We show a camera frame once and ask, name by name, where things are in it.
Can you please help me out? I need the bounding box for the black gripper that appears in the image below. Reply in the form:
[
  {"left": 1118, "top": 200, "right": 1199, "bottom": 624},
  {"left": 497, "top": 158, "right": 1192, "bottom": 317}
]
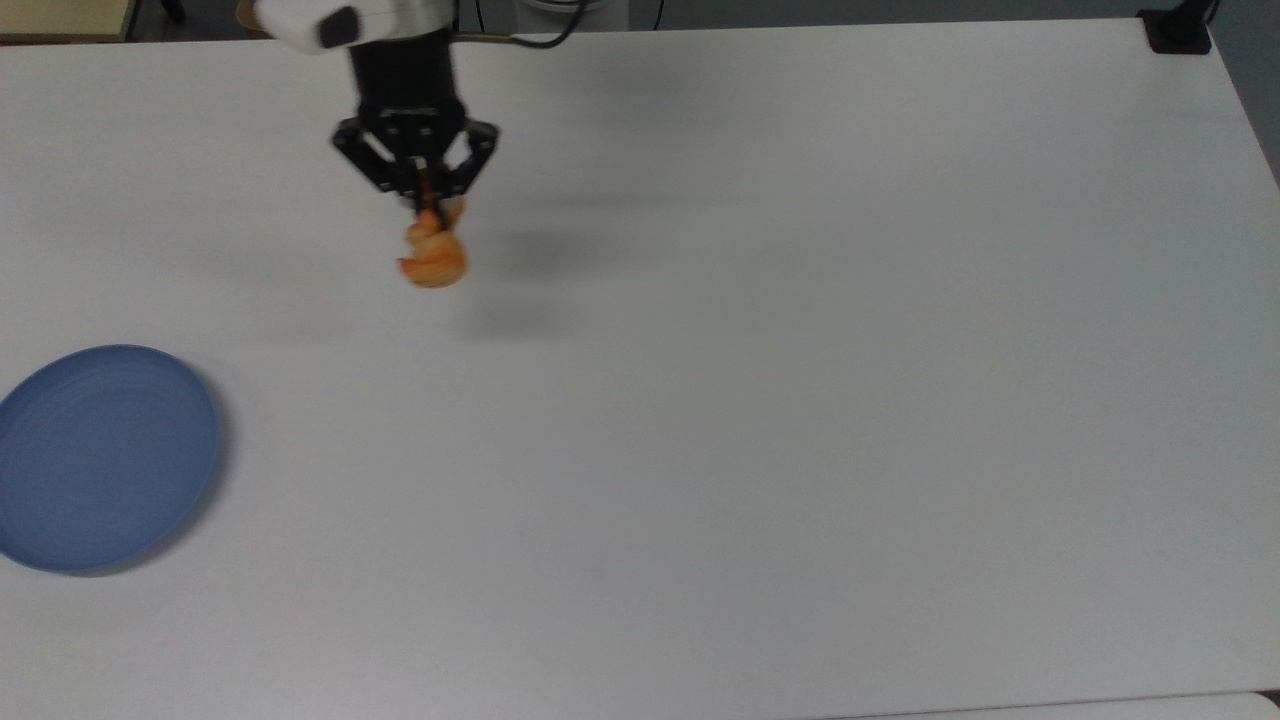
[{"left": 332, "top": 32, "right": 500, "bottom": 217}]

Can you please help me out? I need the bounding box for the orange bread roll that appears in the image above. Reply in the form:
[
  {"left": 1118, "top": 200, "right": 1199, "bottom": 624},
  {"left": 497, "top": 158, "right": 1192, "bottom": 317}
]
[{"left": 397, "top": 197, "right": 469, "bottom": 289}]

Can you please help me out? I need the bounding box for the wooden board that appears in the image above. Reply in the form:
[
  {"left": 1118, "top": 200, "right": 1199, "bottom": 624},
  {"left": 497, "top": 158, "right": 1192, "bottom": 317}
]
[{"left": 0, "top": 0, "right": 138, "bottom": 43}]

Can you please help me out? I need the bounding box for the blue round plate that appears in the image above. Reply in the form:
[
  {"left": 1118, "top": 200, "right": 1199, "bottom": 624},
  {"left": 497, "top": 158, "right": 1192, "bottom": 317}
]
[{"left": 0, "top": 345, "right": 224, "bottom": 577}]

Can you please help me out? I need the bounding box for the black square stand base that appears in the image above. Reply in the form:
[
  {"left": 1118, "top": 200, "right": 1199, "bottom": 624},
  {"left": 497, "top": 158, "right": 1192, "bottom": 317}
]
[{"left": 1138, "top": 0, "right": 1214, "bottom": 55}]

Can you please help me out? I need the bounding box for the adjacent white table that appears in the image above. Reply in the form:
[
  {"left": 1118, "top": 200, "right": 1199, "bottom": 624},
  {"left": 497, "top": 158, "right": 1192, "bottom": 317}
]
[{"left": 840, "top": 690, "right": 1280, "bottom": 720}]

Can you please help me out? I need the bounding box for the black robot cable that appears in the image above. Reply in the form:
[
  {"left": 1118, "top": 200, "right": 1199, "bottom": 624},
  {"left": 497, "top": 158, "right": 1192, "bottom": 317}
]
[{"left": 456, "top": 0, "right": 593, "bottom": 50}]

